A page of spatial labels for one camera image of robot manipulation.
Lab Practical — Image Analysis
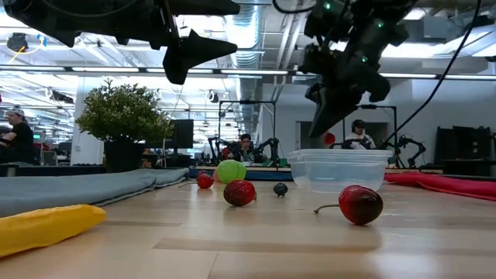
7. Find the yellow toy banana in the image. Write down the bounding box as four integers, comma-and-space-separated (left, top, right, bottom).
0, 204, 107, 259

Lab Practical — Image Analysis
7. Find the grey towel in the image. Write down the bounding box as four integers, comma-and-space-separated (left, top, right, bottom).
0, 167, 190, 218

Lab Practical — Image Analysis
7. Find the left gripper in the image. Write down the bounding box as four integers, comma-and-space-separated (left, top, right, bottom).
2, 0, 238, 85

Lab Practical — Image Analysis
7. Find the black background monitor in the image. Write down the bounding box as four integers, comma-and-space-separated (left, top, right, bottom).
170, 119, 195, 150

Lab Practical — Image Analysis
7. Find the black background camera frame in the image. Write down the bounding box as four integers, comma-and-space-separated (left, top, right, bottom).
218, 99, 277, 167
342, 103, 398, 150

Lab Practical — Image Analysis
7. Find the black aluminium frame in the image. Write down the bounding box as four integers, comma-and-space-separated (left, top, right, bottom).
0, 162, 108, 178

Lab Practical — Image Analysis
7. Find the long black cable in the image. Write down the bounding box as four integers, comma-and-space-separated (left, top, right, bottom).
377, 0, 484, 150

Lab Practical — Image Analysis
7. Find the black background cabinet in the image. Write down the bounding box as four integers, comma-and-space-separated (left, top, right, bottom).
436, 126, 496, 177

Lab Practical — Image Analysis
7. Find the clear plastic tupperware container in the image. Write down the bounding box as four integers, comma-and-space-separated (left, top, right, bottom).
288, 148, 394, 195

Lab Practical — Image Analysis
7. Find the green toy ball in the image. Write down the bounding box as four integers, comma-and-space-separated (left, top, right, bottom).
216, 159, 247, 184

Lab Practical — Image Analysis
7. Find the green potted plant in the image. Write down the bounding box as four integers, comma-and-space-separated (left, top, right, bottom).
75, 79, 174, 174

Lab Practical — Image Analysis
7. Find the person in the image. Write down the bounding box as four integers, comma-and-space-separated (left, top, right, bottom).
0, 108, 35, 164
343, 119, 377, 150
231, 133, 257, 163

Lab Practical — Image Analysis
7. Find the red towel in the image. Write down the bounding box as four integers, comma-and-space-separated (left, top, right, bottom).
384, 172, 496, 202

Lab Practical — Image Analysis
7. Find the silver ventilation duct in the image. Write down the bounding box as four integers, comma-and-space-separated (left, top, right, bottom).
224, 0, 268, 102

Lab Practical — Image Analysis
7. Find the black ceiling device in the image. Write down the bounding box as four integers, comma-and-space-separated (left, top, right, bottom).
6, 32, 29, 53

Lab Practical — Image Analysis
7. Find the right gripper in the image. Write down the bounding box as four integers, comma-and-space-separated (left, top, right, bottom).
298, 0, 392, 139

